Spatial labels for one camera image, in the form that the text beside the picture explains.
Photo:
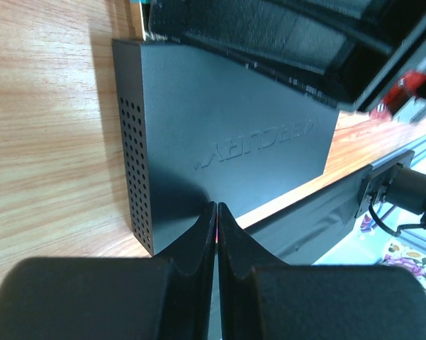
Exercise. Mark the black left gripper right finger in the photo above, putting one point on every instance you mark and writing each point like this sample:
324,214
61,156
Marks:
262,297

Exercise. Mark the black cable teal plug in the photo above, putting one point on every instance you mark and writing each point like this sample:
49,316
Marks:
140,14

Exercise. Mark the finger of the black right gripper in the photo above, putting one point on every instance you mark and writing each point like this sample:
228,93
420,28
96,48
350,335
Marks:
333,51

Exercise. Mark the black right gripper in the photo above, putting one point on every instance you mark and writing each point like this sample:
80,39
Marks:
398,91

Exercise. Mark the aluminium front frame rail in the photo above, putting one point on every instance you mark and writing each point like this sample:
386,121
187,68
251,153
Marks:
418,146

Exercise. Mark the black network switch box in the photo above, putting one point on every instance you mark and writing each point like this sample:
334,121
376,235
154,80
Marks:
199,128

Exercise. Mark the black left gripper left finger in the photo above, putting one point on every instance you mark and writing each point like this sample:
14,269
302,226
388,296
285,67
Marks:
167,296

